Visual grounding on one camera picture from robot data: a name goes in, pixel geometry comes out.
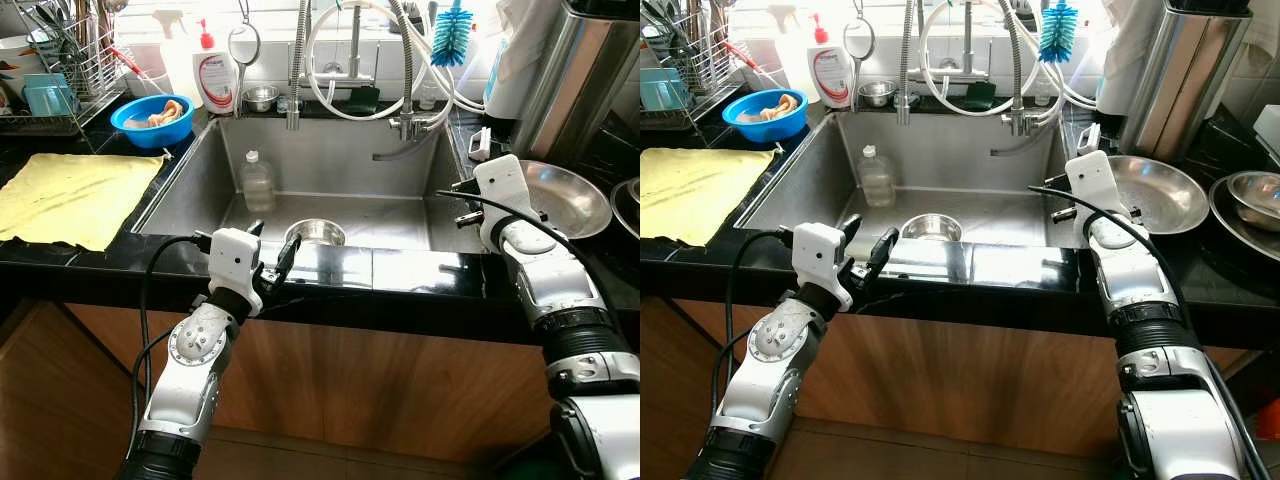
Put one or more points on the white plastic bracket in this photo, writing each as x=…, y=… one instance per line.
x=480, y=145
x=1088, y=140

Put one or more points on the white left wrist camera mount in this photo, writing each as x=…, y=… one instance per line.
x=232, y=260
x=818, y=250

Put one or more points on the blue bottle brush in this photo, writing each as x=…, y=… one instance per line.
x=1058, y=30
x=452, y=35

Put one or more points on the steel mixer faucet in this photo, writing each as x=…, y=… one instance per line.
x=354, y=40
x=967, y=40

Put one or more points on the steel bowl nested in basin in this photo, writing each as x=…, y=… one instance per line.
x=1258, y=200

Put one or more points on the white soap bottle red pump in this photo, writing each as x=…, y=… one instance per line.
x=830, y=75
x=215, y=80

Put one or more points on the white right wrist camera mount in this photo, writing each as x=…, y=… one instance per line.
x=1092, y=180
x=500, y=185

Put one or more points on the brown wood cabinet front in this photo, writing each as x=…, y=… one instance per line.
x=950, y=380
x=380, y=380

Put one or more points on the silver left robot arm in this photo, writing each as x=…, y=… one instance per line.
x=195, y=350
x=775, y=350

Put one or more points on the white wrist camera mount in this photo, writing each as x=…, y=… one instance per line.
x=232, y=260
x=818, y=250
x=1092, y=180
x=500, y=185

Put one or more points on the yellow cloth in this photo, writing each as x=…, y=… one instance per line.
x=70, y=200
x=700, y=190

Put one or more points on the white water filter container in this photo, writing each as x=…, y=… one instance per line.
x=520, y=60
x=1125, y=55

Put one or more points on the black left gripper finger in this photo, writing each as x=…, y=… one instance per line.
x=285, y=262
x=882, y=258
x=256, y=230
x=850, y=238

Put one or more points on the medium steel bowl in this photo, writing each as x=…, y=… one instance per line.
x=315, y=232
x=932, y=227

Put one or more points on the clear plastic bottle white cap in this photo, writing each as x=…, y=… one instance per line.
x=878, y=180
x=257, y=185

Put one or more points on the flexible steel faucet sprayer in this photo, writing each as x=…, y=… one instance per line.
x=295, y=100
x=905, y=95

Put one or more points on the beige cloth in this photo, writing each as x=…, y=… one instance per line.
x=170, y=110
x=785, y=105

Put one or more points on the tall steel cylinder appliance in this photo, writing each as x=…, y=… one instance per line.
x=1180, y=80
x=570, y=80

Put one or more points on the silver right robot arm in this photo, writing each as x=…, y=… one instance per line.
x=550, y=290
x=1130, y=290

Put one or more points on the wide shallow steel bowl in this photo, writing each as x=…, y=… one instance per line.
x=1160, y=195
x=570, y=200

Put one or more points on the brown wood side panel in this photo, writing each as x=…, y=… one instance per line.
x=665, y=400
x=50, y=400

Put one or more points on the steel basin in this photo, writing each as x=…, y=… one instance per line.
x=1235, y=245
x=630, y=210

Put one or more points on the blue plastic bowl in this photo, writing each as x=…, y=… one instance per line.
x=765, y=131
x=150, y=136

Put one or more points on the small steel bowl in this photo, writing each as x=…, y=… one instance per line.
x=262, y=98
x=877, y=93

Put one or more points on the green scouring pad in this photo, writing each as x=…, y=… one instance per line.
x=362, y=100
x=980, y=95

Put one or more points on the stainless steel sink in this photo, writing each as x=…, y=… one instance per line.
x=960, y=165
x=340, y=170

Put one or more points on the round steel strainer ladle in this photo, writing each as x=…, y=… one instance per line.
x=858, y=40
x=245, y=45

